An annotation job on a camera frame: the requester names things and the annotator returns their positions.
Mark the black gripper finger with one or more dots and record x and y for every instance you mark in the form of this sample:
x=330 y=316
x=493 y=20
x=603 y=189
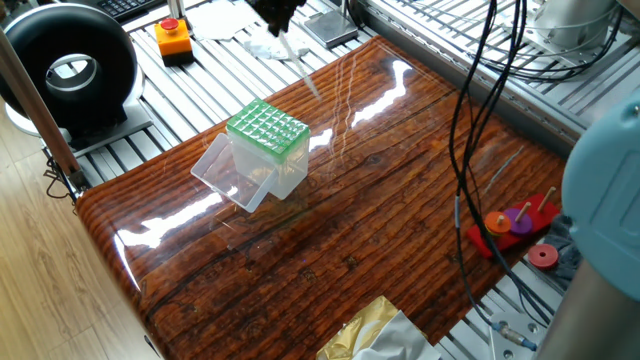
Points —
x=291 y=10
x=265 y=12

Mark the clear large pipette tip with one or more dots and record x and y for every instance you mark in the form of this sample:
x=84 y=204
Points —
x=300 y=65

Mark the clear tip box green rack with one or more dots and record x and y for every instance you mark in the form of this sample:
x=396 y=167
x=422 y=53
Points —
x=270 y=130

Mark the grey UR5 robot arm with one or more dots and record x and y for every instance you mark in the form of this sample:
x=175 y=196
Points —
x=605 y=200

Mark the white crumpled cloth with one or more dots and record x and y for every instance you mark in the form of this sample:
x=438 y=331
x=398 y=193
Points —
x=270 y=47

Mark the dark grey metal plate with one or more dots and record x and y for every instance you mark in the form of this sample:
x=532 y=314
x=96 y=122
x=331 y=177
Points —
x=330 y=27

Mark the white paper sheet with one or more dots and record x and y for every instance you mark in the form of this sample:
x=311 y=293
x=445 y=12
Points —
x=220 y=20

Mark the orange emergency stop button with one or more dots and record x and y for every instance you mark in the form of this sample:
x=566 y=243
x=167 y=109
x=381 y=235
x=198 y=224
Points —
x=172 y=42

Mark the black keyboard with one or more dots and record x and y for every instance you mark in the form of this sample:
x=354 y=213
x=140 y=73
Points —
x=130 y=6

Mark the black round blower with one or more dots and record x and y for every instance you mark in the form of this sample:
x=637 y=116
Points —
x=30 y=40

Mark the silver metal mounting fixture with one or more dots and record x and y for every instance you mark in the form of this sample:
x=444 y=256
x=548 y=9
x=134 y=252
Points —
x=575 y=22

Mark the orange green stacked rings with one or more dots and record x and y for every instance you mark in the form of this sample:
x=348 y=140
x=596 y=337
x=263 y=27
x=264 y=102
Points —
x=497 y=223

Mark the purple toy disc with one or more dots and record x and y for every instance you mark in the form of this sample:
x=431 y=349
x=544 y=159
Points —
x=519 y=225

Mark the gold foil bag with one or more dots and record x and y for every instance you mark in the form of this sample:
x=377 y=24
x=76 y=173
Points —
x=360 y=330

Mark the red toy disc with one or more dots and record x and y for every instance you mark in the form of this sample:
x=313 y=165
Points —
x=543 y=256

